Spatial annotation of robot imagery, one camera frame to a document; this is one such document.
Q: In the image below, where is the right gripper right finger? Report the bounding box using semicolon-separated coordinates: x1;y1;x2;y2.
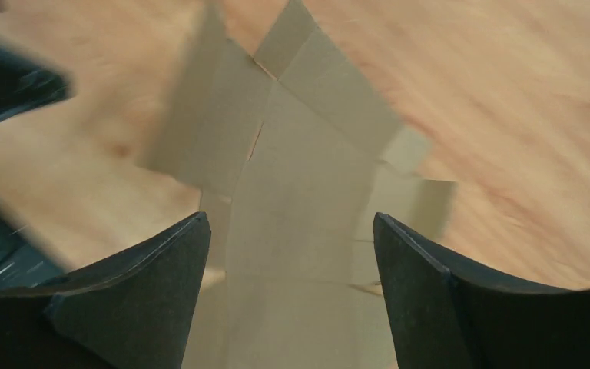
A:
373;213;590;368

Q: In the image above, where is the brown cardboard box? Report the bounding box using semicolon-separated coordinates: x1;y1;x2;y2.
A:
144;1;456;368

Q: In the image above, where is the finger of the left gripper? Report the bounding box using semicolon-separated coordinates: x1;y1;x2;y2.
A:
0;46;72;122

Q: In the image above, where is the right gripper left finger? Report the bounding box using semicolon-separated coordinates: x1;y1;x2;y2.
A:
0;212;211;368

